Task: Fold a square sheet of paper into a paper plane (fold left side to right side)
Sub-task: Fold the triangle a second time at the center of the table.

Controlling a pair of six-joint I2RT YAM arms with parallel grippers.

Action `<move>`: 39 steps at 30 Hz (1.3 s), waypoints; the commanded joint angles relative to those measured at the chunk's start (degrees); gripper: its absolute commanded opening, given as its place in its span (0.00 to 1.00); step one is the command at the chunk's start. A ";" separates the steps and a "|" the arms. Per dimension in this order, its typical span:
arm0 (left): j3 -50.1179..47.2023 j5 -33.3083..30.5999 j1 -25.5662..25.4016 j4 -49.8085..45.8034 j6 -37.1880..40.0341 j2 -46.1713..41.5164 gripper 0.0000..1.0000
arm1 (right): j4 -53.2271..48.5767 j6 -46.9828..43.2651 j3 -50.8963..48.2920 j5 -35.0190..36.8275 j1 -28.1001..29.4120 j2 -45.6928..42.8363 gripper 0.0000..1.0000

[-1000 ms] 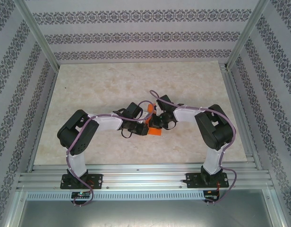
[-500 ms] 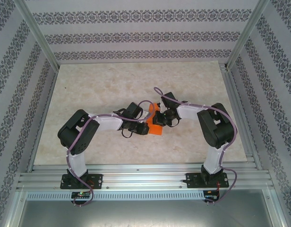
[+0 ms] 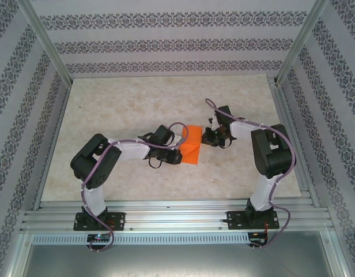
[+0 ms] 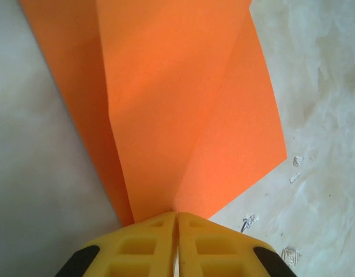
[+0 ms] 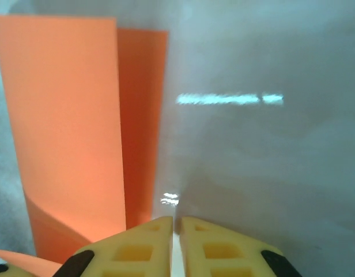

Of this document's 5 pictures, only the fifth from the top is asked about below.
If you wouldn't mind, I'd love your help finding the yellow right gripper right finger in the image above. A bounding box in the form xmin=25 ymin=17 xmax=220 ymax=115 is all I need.
xmin=180 ymin=216 xmax=303 ymax=277

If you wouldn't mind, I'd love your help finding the orange paper sheet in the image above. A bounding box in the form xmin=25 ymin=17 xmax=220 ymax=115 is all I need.
xmin=0 ymin=14 xmax=169 ymax=277

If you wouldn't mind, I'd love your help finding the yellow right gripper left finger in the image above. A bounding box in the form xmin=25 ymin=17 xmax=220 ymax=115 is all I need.
xmin=55 ymin=216 xmax=174 ymax=277

